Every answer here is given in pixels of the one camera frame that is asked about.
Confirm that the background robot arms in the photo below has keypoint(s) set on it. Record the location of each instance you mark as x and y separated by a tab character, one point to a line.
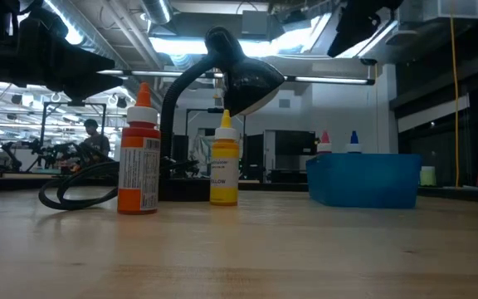
35	153

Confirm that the black cabinet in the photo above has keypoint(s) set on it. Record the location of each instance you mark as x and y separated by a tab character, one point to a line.
284	158

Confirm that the black gooseneck desk lamp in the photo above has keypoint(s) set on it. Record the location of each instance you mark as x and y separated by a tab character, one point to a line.
247	79

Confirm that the standing person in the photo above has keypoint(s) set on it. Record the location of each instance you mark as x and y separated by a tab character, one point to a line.
97	143

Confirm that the pale green cup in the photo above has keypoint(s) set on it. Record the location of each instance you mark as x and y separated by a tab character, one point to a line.
427	176

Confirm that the large red food coloring bottle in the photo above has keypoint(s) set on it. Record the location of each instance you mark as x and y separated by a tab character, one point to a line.
324	143

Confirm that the large yellow food coloring bottle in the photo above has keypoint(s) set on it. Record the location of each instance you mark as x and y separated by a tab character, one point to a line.
224	166

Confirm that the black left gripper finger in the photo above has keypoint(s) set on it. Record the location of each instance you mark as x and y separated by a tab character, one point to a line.
64	50
89	85

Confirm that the silver ceiling duct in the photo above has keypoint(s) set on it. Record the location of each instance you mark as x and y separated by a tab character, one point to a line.
156	10

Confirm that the large blue food coloring bottle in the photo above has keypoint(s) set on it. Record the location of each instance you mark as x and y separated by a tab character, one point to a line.
354	143

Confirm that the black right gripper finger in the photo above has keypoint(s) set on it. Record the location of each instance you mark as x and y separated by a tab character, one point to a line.
355	31

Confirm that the teal plastic bin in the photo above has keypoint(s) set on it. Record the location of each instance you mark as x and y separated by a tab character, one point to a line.
363	182

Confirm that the pale hanging cloth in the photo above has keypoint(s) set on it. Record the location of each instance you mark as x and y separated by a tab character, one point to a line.
201	153

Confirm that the large orange food coloring bottle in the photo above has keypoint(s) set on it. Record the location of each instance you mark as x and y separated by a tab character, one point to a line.
139	166

